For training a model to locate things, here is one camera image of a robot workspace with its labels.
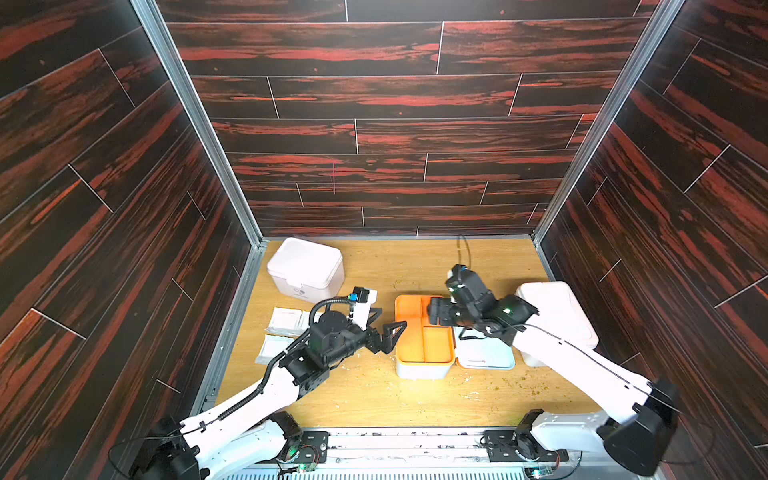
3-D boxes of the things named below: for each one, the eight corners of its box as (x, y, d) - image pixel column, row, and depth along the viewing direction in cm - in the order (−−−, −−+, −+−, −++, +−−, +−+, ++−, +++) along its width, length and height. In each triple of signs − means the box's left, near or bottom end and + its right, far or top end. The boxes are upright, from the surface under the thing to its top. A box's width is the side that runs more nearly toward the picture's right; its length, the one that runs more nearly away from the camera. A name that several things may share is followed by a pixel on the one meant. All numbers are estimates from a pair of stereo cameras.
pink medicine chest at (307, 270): (275, 297, 105) (260, 270, 93) (296, 264, 115) (285, 235, 103) (333, 312, 101) (326, 286, 89) (349, 276, 111) (345, 248, 99)
